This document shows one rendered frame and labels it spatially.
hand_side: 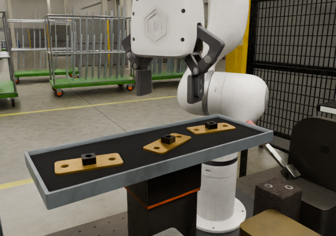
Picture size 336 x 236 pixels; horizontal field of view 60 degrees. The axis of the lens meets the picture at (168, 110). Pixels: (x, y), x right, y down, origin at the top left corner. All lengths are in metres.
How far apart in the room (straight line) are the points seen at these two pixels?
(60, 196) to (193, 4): 0.27
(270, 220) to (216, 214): 0.44
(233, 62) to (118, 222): 7.36
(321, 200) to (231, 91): 0.32
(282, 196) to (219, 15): 0.47
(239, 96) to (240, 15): 0.20
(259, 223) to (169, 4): 0.31
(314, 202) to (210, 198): 0.39
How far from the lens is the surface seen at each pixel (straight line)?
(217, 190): 0.83
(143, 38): 0.42
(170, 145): 0.44
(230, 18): 0.76
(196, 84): 0.39
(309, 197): 0.52
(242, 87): 0.71
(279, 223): 0.44
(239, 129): 0.54
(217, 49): 0.38
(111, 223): 1.09
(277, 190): 0.48
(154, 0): 0.41
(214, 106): 0.73
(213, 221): 0.89
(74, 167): 0.39
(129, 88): 7.28
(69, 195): 0.34
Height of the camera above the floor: 1.32
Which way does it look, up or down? 14 degrees down
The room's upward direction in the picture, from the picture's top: straight up
